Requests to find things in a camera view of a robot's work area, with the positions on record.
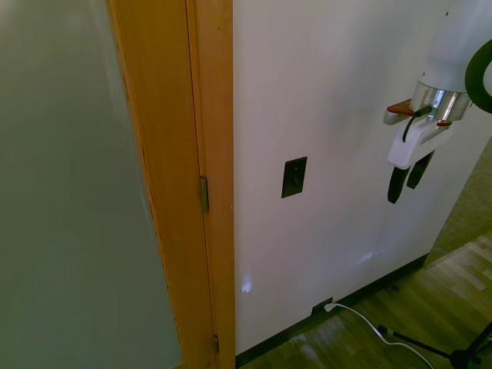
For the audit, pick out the black tripod stand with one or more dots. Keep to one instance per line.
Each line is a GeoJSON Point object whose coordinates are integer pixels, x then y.
{"type": "Point", "coordinates": [449, 346]}

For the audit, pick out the black baseboard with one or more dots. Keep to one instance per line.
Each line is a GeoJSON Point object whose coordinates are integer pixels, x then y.
{"type": "Point", "coordinates": [330, 307]}

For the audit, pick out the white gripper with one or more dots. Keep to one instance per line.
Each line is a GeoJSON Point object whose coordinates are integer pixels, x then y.
{"type": "Point", "coordinates": [408, 146]}

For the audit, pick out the frosted glass door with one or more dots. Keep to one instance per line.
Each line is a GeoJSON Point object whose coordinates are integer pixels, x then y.
{"type": "Point", "coordinates": [73, 192]}

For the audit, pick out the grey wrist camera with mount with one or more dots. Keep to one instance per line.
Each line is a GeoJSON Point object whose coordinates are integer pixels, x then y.
{"type": "Point", "coordinates": [397, 111]}

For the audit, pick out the black light switch plate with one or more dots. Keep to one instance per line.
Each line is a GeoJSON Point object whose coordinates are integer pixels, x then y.
{"type": "Point", "coordinates": [294, 177]}

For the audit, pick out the wooden door frame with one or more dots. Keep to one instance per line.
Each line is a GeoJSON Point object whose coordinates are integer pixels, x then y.
{"type": "Point", "coordinates": [184, 169]}

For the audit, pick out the brass door hinge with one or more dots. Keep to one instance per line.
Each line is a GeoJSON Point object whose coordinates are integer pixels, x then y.
{"type": "Point", "coordinates": [216, 343]}
{"type": "Point", "coordinates": [203, 194]}

